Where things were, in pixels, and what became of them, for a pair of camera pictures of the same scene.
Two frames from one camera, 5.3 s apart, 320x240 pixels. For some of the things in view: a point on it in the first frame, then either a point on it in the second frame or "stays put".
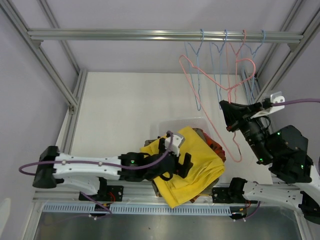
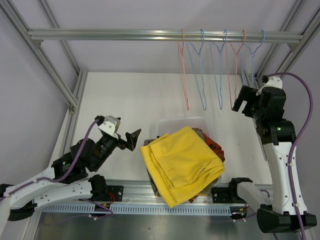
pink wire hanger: [208, 78] -> [182, 66]
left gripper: [182, 170] -> [131, 138]
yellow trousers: [207, 168] stays put
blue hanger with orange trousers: [220, 52] stays put
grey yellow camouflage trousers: [201, 133] -> [208, 183]
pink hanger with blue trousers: [230, 89] -> [236, 58]
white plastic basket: [172, 125] stays put
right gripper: [236, 115] -> [247, 94]
